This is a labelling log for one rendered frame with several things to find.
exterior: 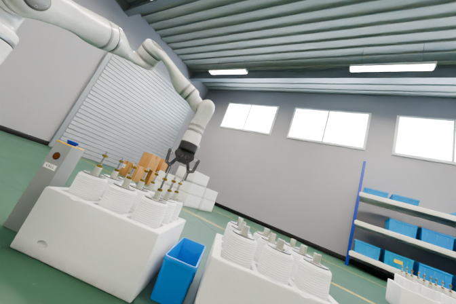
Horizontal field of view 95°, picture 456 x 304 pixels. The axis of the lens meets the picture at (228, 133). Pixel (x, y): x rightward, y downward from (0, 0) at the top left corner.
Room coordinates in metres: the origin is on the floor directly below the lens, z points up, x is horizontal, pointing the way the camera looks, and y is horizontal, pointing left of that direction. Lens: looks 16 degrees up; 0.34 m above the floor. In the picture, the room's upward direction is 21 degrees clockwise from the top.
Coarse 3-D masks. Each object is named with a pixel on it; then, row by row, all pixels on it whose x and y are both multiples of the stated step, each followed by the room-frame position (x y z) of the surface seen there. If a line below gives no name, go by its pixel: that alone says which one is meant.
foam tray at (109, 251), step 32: (64, 192) 0.73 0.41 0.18; (32, 224) 0.71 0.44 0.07; (64, 224) 0.70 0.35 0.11; (96, 224) 0.69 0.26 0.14; (128, 224) 0.68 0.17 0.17; (32, 256) 0.71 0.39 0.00; (64, 256) 0.70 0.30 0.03; (96, 256) 0.69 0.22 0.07; (128, 256) 0.68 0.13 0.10; (160, 256) 0.81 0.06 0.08; (128, 288) 0.68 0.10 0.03
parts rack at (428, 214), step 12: (360, 180) 3.90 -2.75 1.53; (360, 192) 3.88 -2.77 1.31; (372, 204) 4.22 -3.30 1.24; (384, 204) 4.08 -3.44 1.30; (396, 204) 3.56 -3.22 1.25; (408, 204) 3.47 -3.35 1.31; (420, 216) 3.78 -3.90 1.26; (432, 216) 3.61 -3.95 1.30; (444, 216) 3.21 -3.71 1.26; (360, 228) 4.29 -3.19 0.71; (372, 228) 3.73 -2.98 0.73; (396, 240) 3.95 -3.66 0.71; (408, 240) 3.44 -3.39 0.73; (348, 252) 3.89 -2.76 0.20; (432, 252) 3.67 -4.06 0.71; (444, 252) 3.19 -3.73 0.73; (372, 264) 3.69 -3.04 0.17; (384, 264) 3.59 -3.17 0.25; (408, 276) 3.41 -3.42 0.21; (444, 288) 3.18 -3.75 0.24
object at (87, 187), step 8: (80, 176) 0.74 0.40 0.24; (88, 176) 0.74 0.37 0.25; (72, 184) 0.76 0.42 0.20; (80, 184) 0.74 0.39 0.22; (88, 184) 0.74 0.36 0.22; (96, 184) 0.75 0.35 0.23; (104, 184) 0.78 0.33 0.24; (72, 192) 0.74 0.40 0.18; (80, 192) 0.74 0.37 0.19; (88, 192) 0.75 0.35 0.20; (96, 192) 0.77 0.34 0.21; (88, 200) 0.76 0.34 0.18; (96, 200) 0.78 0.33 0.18
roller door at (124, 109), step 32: (128, 64) 5.11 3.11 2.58; (96, 96) 4.91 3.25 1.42; (128, 96) 5.45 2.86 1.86; (160, 96) 6.15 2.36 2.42; (64, 128) 4.76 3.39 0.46; (96, 128) 5.21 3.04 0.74; (128, 128) 5.83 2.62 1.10; (160, 128) 6.58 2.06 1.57; (96, 160) 5.52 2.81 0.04; (128, 160) 6.18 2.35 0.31
